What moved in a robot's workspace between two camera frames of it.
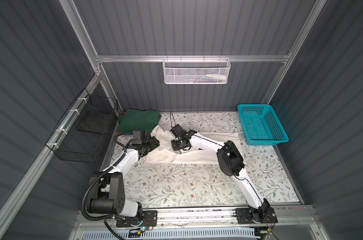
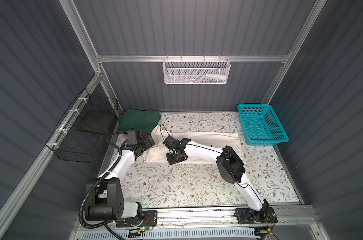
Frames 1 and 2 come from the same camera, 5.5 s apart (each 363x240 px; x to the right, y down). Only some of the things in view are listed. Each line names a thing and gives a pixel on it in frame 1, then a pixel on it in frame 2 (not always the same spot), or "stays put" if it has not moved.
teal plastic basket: [260, 125] stays put
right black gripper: [174, 147] to [170, 162]
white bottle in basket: [215, 77] stays put
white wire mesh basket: [196, 71] stays put
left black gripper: [153, 142] to [147, 144]
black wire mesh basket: [83, 133] stays put
